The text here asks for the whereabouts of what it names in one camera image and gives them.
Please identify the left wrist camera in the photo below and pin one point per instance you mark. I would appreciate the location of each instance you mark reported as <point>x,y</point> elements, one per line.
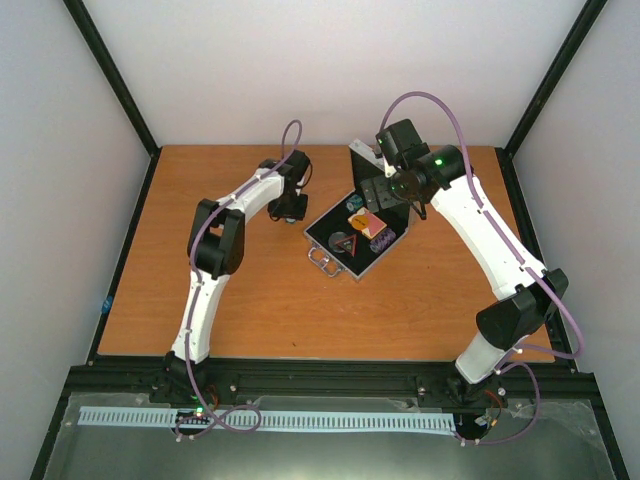
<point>301,170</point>

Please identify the red black triangular button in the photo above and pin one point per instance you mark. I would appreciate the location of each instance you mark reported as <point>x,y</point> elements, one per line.
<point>349,244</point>

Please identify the white slotted cable duct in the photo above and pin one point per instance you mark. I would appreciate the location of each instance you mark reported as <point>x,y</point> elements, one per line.
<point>271,421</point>

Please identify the clear round dealer button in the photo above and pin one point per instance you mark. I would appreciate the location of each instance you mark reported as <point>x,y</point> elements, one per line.
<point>335,241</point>

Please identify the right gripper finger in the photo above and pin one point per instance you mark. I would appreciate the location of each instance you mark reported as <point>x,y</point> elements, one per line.
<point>369,189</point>
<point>386,198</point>

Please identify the orange blue round button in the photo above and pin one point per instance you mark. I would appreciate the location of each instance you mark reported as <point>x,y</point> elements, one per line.
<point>359,222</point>

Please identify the aluminium poker case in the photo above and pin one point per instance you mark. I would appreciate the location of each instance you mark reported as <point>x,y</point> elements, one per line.
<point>366,162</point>

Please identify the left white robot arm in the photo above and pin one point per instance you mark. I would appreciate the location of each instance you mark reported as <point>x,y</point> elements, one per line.
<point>217,243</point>

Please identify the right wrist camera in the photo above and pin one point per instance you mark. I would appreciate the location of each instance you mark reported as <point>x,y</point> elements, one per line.
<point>400,145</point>

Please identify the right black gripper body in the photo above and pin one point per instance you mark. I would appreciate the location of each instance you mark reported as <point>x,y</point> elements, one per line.
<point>400,190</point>

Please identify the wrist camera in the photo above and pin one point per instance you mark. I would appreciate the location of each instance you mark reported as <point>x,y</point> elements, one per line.
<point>400,145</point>
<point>301,170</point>

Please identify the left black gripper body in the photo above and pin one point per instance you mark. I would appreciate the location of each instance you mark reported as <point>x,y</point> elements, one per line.
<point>289,207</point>

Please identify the playing card deck box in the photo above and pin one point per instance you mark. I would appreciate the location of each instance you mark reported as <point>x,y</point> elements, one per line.
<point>376,225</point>

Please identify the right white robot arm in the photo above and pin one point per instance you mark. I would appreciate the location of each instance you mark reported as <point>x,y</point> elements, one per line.
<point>527,293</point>

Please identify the tall purple chip stack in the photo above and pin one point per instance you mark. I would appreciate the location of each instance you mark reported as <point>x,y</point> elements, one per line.
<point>382,241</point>

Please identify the black aluminium frame rail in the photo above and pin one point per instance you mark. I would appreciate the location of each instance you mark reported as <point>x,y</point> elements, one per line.
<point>232,381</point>

